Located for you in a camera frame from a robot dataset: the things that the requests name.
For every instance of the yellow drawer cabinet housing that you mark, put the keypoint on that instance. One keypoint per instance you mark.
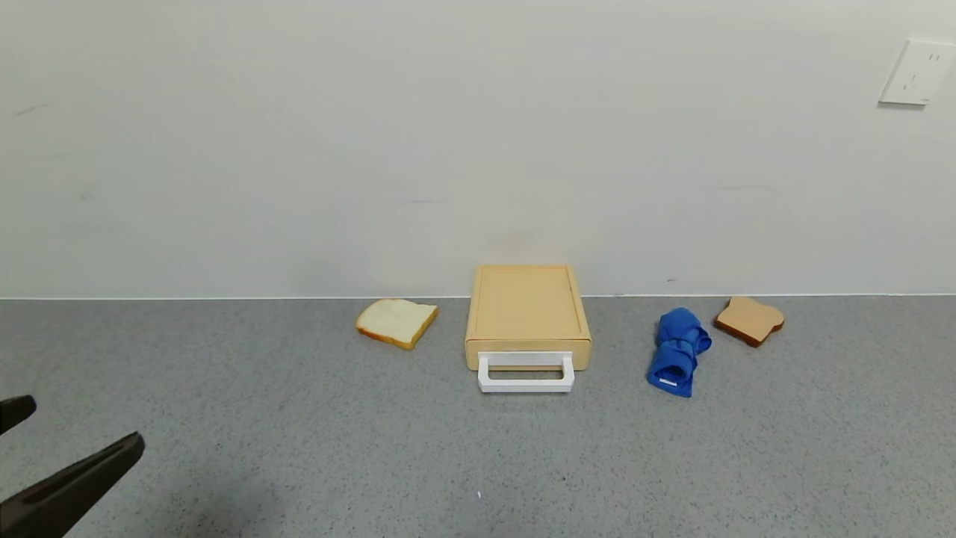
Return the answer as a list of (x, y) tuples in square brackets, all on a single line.
[(526, 302)]

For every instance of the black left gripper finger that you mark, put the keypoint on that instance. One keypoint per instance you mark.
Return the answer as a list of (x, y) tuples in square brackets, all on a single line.
[(67, 489), (13, 412)]

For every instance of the white wall socket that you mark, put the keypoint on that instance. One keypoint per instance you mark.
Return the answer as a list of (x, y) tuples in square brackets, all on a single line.
[(917, 73)]

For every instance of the white bread slice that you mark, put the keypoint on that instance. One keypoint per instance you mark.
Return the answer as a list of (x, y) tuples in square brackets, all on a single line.
[(394, 320)]

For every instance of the brown toast slice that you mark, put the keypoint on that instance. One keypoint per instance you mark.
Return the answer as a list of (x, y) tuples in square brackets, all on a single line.
[(749, 319)]

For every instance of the blue rolled cloth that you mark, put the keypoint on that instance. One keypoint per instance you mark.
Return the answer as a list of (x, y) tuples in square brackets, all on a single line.
[(678, 351)]

